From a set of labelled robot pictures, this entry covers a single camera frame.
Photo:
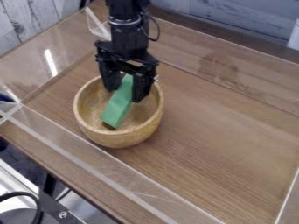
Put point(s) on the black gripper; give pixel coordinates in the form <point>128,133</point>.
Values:
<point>124,54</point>

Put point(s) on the green rectangular block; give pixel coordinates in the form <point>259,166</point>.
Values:
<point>119,104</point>

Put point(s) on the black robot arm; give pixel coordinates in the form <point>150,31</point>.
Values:
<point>124,9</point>

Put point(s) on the brown wooden bowl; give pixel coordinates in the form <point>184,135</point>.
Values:
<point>139,125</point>

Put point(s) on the blue object at edge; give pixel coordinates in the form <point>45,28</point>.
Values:
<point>5,98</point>

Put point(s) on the clear acrylic tray walls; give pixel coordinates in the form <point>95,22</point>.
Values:
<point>220,164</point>

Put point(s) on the clear acrylic corner bracket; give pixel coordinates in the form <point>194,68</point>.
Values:
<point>97,27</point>

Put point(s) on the black metal table frame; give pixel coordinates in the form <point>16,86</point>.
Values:
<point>53,212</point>

